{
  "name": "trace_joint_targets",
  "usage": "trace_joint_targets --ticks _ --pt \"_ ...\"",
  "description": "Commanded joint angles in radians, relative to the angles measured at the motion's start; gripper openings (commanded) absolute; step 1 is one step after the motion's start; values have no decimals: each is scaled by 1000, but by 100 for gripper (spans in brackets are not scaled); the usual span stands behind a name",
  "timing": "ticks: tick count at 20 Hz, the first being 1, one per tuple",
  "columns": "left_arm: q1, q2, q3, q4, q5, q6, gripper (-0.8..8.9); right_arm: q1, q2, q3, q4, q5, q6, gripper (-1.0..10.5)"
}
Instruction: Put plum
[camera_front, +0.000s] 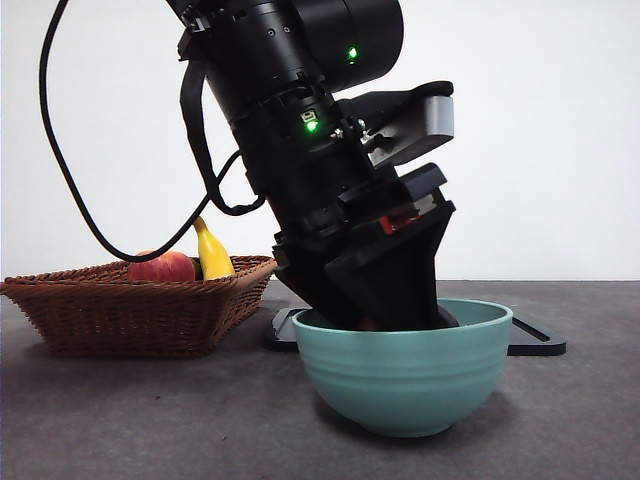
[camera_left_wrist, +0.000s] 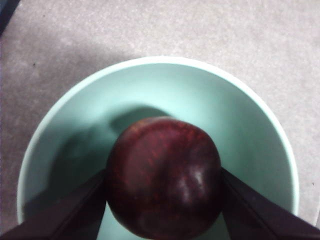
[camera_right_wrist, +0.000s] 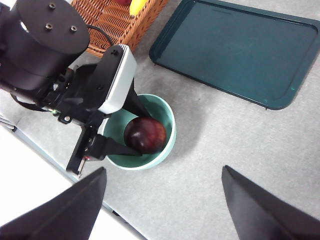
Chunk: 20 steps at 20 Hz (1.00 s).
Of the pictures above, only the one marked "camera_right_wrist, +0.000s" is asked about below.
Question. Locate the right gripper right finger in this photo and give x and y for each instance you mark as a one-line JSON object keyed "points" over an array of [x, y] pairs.
{"points": [[265, 215]]}

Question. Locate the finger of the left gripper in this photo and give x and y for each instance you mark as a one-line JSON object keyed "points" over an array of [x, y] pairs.
{"points": [[117, 148], [138, 105]]}

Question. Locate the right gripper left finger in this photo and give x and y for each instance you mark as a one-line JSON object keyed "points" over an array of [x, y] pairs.
{"points": [[62, 212]]}

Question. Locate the teal ribbed bowl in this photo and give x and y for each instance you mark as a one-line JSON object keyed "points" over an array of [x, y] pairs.
{"points": [[165, 110]]}

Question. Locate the dark red plum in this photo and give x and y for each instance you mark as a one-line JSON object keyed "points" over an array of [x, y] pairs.
{"points": [[146, 135]]}

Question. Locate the yellow banana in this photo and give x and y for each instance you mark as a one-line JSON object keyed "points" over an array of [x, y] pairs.
{"points": [[137, 6]]}

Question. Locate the brown wicker basket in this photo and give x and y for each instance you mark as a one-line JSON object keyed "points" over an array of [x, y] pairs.
{"points": [[112, 25]]}

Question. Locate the red orange peach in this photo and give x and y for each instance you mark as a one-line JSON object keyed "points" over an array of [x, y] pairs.
{"points": [[124, 1]]}

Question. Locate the dark rectangular tray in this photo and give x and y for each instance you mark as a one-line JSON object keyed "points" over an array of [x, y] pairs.
{"points": [[237, 47]]}

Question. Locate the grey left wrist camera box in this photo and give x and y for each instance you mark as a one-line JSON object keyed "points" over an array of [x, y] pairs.
{"points": [[120, 82]]}

